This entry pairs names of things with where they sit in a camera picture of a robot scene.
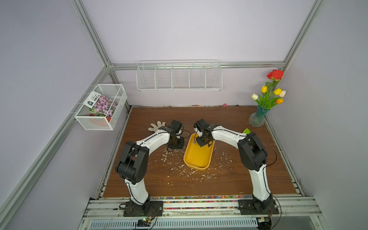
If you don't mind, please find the aluminium front rail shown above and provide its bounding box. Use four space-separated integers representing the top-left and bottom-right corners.
78 195 330 230

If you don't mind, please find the green yellow toy trowel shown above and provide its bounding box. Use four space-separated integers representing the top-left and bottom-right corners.
243 128 251 134

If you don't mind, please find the white wire basket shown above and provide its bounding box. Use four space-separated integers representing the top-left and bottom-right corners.
74 84 127 131

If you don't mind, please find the white cotton work glove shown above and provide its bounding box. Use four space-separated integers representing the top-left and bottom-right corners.
148 121 166 132

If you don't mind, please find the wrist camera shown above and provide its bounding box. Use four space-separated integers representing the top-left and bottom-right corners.
168 120 183 136
194 119 210 133

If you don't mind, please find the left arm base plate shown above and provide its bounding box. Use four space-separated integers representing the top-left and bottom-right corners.
123 200 163 217

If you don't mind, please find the yellow plastic storage box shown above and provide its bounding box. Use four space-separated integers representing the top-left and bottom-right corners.
184 133 215 171

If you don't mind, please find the white wire wall shelf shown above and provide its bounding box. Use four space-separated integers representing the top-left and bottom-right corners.
136 60 223 91

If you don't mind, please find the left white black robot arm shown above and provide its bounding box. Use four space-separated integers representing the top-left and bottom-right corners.
116 126 184 206

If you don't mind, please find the purple flower seed packet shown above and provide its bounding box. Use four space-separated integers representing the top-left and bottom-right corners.
83 91 118 118

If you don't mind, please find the glass vase with flowers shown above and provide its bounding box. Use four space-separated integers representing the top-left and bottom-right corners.
249 70 287 127

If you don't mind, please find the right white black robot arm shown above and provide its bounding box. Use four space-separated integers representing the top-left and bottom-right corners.
194 124 272 202

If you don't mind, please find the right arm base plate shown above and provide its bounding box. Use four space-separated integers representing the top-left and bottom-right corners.
238 197 280 216

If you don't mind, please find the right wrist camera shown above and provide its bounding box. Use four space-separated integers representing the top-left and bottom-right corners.
194 119 210 133

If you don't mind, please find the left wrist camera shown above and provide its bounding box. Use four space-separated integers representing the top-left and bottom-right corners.
168 120 183 136

